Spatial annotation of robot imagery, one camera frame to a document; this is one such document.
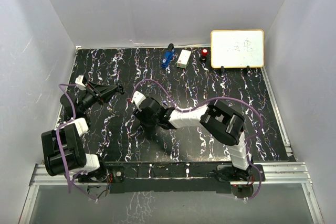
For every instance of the blue stapler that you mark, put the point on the blue stapler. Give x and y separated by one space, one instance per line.
168 55

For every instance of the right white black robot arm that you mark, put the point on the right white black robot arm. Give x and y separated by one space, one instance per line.
222 122

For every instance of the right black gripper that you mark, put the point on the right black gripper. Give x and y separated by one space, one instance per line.
140 115

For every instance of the white board yellow frame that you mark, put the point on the white board yellow frame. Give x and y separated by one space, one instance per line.
237 48

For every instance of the aluminium frame rail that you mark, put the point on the aluminium frame rail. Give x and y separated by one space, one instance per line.
289 173

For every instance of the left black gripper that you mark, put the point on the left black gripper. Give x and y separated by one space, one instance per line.
107 92

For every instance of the black earbud charging case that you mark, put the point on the black earbud charging case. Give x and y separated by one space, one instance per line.
121 89

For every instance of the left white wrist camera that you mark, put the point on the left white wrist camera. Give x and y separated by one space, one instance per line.
80 82

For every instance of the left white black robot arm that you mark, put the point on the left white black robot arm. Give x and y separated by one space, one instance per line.
62 147

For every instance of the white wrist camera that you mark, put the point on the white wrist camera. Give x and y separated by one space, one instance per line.
80 82
137 99

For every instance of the red emergency button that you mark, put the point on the red emergency button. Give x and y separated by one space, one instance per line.
204 54

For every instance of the black front base bar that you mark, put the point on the black front base bar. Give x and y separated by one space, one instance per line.
219 177

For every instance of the white small box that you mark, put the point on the white small box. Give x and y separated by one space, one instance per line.
183 59

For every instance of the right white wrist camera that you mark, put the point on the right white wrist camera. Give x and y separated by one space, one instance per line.
137 99

